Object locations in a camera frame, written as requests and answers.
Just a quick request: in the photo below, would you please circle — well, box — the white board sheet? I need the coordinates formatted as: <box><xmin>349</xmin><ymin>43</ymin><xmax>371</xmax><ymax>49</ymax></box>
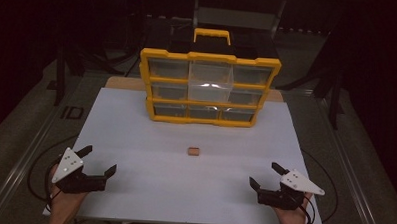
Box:
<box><xmin>42</xmin><ymin>85</ymin><xmax>329</xmax><ymax>224</ymax></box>

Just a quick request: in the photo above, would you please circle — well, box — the black stand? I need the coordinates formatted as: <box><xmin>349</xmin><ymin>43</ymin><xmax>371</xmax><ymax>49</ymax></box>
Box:
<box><xmin>46</xmin><ymin>41</ymin><xmax>90</xmax><ymax>108</ymax></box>
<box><xmin>275</xmin><ymin>61</ymin><xmax>347</xmax><ymax>131</ymax></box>

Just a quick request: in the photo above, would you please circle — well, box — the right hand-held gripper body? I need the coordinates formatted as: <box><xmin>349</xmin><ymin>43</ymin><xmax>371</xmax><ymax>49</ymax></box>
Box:
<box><xmin>256</xmin><ymin>167</ymin><xmax>327</xmax><ymax>212</ymax></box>

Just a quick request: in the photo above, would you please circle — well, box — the grey metal stand frame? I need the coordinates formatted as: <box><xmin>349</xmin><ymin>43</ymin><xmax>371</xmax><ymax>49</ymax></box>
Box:
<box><xmin>191</xmin><ymin>0</ymin><xmax>287</xmax><ymax>40</ymax></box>

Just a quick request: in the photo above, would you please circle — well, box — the set of transparent drawers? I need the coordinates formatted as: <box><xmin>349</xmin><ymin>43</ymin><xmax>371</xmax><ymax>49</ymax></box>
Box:
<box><xmin>145</xmin><ymin>57</ymin><xmax>273</xmax><ymax>124</ymax></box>

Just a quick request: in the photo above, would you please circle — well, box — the clear plastic organizer drawer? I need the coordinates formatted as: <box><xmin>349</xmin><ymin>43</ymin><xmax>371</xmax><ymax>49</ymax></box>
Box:
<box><xmin>186</xmin><ymin>60</ymin><xmax>236</xmax><ymax>104</ymax></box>

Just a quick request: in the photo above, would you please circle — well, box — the yellow black storage organizer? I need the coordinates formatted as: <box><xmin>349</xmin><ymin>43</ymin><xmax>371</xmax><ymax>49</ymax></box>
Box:
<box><xmin>137</xmin><ymin>25</ymin><xmax>284</xmax><ymax>130</ymax></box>

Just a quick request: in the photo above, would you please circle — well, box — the black cable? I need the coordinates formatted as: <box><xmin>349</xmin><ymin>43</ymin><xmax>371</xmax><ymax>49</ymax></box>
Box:
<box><xmin>26</xmin><ymin>133</ymin><xmax>80</xmax><ymax>204</ymax></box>
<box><xmin>297</xmin><ymin>148</ymin><xmax>340</xmax><ymax>224</ymax></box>

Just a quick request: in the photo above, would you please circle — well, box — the person's left hand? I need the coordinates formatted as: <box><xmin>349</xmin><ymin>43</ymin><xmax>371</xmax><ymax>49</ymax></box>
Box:
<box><xmin>47</xmin><ymin>163</ymin><xmax>90</xmax><ymax>220</ymax></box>

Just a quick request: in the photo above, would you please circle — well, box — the person's right hand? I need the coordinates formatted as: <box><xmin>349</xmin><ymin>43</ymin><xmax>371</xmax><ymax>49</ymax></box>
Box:
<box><xmin>272</xmin><ymin>191</ymin><xmax>314</xmax><ymax>224</ymax></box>

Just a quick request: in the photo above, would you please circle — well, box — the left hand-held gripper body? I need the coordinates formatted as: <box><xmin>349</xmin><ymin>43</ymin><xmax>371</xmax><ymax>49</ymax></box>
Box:
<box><xmin>51</xmin><ymin>147</ymin><xmax>109</xmax><ymax>196</ymax></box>

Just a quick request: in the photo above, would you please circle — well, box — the aluminium floor rail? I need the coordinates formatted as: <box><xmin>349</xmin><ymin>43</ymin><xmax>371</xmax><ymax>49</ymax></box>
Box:
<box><xmin>0</xmin><ymin>72</ymin><xmax>86</xmax><ymax>224</ymax></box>
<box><xmin>311</xmin><ymin>94</ymin><xmax>390</xmax><ymax>224</ymax></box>

